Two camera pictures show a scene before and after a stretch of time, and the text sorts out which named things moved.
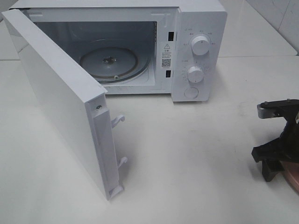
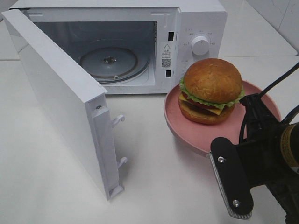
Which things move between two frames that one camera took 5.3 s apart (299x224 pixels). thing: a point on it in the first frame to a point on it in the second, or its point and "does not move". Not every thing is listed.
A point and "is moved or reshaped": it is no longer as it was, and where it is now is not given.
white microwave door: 80,100 does not move
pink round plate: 292,171 is moved or reshaped
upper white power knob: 200,45 does not move
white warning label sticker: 167,54 does not move
